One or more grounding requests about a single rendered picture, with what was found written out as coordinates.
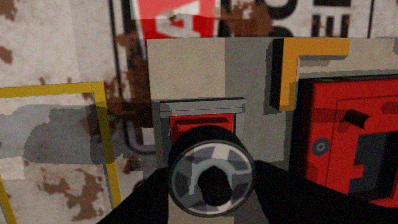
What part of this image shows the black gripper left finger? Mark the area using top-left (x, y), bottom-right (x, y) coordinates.
top-left (97, 168), bottom-right (169, 224)

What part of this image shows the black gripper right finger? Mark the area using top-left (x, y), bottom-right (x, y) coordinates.
top-left (253, 159), bottom-right (398, 224)

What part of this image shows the black wheel with grey rim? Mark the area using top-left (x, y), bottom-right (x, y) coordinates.
top-left (167, 125), bottom-right (257, 218)

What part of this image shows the yellow rectangular tape outline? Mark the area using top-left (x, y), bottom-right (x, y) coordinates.
top-left (0, 82), bottom-right (122, 224)

